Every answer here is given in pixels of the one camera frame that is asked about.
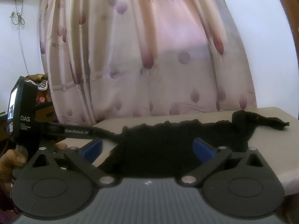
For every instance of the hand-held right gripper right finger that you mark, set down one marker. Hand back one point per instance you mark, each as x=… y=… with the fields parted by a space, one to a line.
x=202 y=150

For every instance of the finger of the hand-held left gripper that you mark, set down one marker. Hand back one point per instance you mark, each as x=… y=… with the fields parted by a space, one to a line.
x=74 y=131

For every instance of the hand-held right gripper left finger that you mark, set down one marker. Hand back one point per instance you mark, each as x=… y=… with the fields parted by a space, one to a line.
x=93 y=149

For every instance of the black knitted garment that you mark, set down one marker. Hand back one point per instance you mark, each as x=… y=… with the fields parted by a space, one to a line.
x=158 y=149

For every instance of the pile of clothes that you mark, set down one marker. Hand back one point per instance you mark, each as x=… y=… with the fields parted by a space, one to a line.
x=38 y=81

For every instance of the person's left hand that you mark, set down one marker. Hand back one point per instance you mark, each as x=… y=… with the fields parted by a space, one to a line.
x=11 y=161

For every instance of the brown wooden cabinet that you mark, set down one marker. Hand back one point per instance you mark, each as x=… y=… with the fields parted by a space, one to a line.
x=46 y=113

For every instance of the beige woven table cover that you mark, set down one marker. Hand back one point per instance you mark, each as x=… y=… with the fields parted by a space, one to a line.
x=268 y=144

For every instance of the pink leaf-print curtain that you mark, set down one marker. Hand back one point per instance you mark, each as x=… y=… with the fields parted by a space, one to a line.
x=140 y=51

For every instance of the brown wooden post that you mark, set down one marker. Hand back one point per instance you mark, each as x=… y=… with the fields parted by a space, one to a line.
x=295 y=28

